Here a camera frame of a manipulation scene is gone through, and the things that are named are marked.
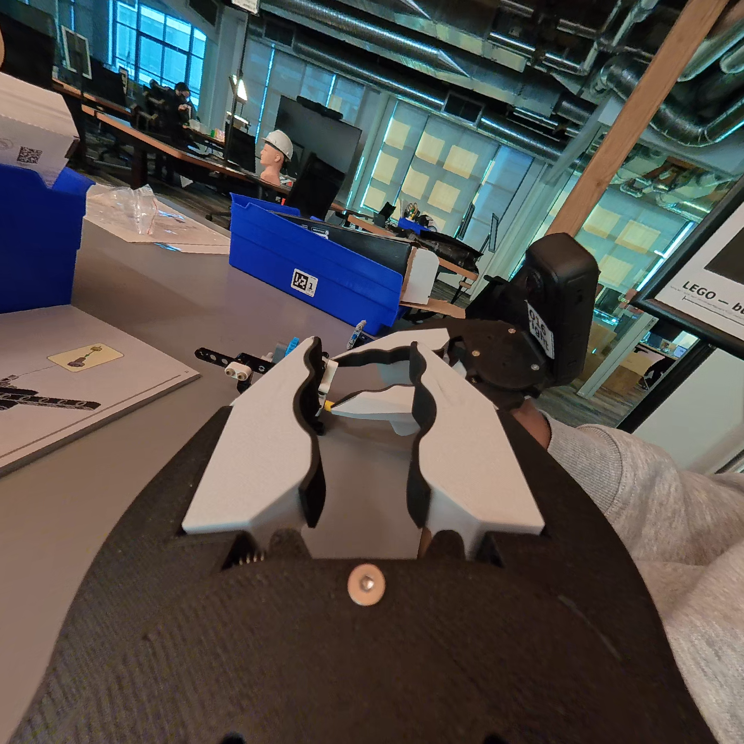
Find framed wall board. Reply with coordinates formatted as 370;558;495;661
61;26;93;79

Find mannequin head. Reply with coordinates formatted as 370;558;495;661
258;142;286;187

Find deep blue storage bin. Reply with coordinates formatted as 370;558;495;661
0;163;95;315

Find person's right forearm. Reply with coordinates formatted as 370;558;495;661
543;412;744;744

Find lego gear assembly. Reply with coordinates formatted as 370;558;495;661
195;335;339;436

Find black framed poster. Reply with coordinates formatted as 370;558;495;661
629;186;744;350

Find white cardboard flap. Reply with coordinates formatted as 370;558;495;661
400;249;441;306

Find white printed cardboard box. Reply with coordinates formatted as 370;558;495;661
0;72;80;188

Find wooden post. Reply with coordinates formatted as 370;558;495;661
546;0;730;239

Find long wooden desk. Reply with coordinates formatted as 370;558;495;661
52;78;291;198

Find large black screen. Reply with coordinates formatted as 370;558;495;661
274;95;362;195

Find lego instruction booklet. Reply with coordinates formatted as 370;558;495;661
0;304;202;477

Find black computer monitor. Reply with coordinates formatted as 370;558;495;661
289;153;345;220
226;125;257;172

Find crumpled clear plastic bag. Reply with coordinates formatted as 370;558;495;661
87;185;175;234

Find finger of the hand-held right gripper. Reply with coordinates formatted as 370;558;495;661
334;327;463;389
330;385;420;437

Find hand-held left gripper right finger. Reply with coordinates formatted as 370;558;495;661
406;342;548;561

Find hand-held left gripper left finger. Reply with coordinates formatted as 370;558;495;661
180;335;326;544

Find person's right hand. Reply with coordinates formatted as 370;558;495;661
511;400;552;450

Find shallow blue storage bin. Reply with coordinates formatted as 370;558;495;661
228;193;410;338

